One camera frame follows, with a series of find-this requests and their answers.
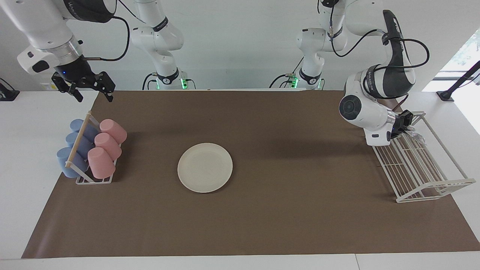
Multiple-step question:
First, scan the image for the cream round plate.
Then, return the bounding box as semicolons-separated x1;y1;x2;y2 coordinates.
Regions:
177;143;233;194

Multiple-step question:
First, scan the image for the black right base cable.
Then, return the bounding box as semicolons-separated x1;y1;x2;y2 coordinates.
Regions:
142;72;159;90

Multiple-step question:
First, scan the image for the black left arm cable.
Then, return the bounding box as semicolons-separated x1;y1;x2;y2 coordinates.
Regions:
329;0;430;71

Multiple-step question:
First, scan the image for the blue plastic cup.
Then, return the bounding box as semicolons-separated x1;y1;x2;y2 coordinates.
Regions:
70;119;100;142
57;147;89;178
66;132;94;158

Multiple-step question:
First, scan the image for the black table clamp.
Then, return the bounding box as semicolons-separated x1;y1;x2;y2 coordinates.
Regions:
0;78;20;102

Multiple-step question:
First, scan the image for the silver foil sponge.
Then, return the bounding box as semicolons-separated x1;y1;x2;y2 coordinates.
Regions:
407;126;428;145

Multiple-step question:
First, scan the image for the pink plastic cup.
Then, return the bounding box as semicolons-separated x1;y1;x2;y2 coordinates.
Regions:
87;147;116;179
99;119;128;145
94;132;123;161

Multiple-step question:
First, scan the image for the black left base cable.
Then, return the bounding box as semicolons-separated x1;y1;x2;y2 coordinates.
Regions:
268;57;305;89

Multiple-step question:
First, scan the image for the white wire dish rack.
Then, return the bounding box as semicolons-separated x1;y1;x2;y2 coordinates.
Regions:
371;111;476;203

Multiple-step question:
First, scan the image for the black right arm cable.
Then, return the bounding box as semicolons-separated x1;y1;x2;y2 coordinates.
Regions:
84;16;131;62

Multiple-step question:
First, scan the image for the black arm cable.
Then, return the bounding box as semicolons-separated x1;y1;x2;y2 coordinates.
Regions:
84;16;131;62
329;0;430;71

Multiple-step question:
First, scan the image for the brown table mat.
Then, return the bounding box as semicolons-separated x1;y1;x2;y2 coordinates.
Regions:
21;90;480;259

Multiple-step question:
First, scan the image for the black base cable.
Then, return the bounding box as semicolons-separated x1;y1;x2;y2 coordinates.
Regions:
268;57;305;89
142;72;159;90

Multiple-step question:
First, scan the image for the white wall socket box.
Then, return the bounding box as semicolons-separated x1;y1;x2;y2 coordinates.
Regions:
40;81;77;91

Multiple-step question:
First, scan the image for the white cup holder rack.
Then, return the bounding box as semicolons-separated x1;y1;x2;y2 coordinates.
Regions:
65;111;122;185

